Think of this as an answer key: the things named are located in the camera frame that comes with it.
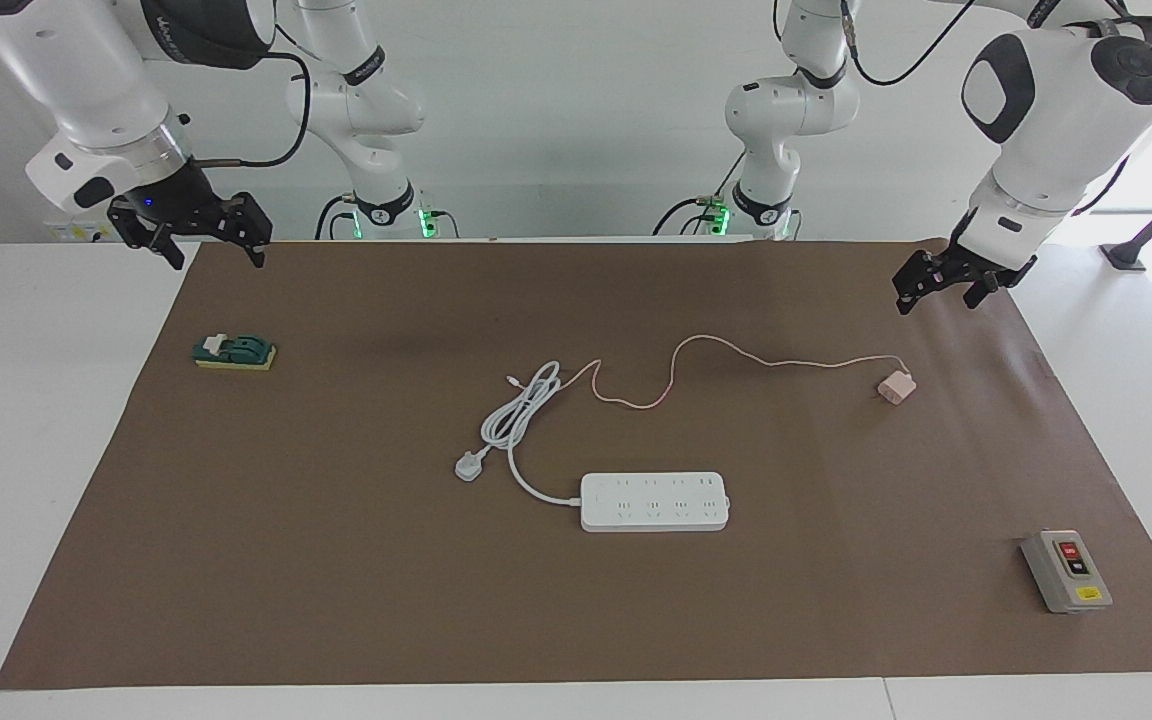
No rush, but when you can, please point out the black right base cable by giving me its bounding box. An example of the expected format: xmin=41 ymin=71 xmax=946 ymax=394
xmin=314 ymin=193 xmax=362 ymax=241

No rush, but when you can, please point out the pink charging cable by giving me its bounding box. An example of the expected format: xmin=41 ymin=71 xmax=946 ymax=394
xmin=505 ymin=335 xmax=905 ymax=411

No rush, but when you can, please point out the white power strip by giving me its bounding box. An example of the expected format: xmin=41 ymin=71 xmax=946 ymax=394
xmin=579 ymin=472 xmax=732 ymax=533

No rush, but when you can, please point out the grey push button switch box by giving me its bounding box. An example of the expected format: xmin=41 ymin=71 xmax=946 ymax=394
xmin=1020 ymin=529 xmax=1114 ymax=615

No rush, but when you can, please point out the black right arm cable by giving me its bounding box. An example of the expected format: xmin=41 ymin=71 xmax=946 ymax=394
xmin=194 ymin=50 xmax=313 ymax=169

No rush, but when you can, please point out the white power cord with plug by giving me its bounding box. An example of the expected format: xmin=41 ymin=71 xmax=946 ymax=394
xmin=454 ymin=360 xmax=585 ymax=504

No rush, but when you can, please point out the brown paper table mat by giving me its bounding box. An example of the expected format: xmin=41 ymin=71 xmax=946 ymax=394
xmin=0 ymin=240 xmax=1152 ymax=691

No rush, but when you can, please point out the black base cable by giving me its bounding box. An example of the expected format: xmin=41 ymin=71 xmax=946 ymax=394
xmin=651 ymin=150 xmax=747 ymax=238
xmin=314 ymin=193 xmax=362 ymax=241

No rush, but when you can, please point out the black left base cable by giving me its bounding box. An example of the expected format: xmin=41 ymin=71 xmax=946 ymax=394
xmin=651 ymin=150 xmax=747 ymax=238

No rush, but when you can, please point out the white socket with yellow label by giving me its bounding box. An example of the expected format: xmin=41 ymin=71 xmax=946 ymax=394
xmin=44 ymin=210 xmax=122 ymax=246

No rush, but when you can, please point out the green knife switch yellow base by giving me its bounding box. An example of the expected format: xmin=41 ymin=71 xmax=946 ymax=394
xmin=192 ymin=333 xmax=278 ymax=373

